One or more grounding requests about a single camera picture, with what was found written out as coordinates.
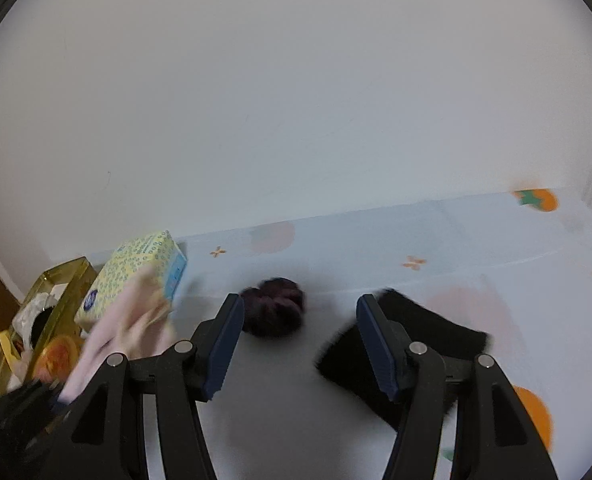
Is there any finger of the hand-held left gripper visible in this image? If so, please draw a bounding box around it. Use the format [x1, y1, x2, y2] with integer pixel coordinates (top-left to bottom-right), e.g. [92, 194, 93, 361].
[0, 379, 69, 441]

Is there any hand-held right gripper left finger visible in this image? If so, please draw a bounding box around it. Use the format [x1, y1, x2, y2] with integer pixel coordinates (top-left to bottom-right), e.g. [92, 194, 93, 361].
[56, 293, 245, 480]

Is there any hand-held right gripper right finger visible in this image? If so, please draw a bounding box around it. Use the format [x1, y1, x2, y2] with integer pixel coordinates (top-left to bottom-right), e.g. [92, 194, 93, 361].
[356, 294, 559, 480]

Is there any black cloth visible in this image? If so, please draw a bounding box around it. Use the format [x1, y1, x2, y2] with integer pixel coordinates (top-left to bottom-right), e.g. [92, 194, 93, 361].
[313, 287, 494, 433]

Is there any black fuzzy scrunchie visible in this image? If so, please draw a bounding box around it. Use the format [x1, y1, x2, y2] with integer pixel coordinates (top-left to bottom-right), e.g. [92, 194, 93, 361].
[238, 276, 306, 337]

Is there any pink cloth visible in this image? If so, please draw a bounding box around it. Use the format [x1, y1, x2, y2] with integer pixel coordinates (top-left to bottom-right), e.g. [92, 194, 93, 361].
[56, 265, 179, 406]

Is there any yellow patterned tissue pack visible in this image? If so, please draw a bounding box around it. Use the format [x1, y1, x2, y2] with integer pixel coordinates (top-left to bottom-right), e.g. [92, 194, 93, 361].
[73, 230, 188, 331]

